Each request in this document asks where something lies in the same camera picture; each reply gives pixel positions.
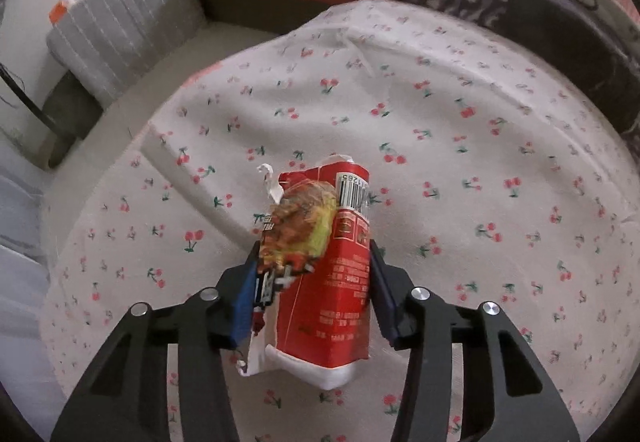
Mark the grey checked cushion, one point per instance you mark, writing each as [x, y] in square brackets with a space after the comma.
[120, 12]

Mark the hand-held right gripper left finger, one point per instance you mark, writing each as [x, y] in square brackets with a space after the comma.
[242, 304]

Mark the pale grey cloth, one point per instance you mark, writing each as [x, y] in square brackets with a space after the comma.
[20, 272]

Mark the red snack wrapper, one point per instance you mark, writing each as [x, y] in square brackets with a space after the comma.
[325, 297]

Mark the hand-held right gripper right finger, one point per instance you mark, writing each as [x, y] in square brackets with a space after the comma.
[382, 294]

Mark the orange white small item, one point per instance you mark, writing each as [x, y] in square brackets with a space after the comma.
[60, 11]

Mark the cherry print cloth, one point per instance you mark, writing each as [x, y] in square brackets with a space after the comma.
[450, 147]

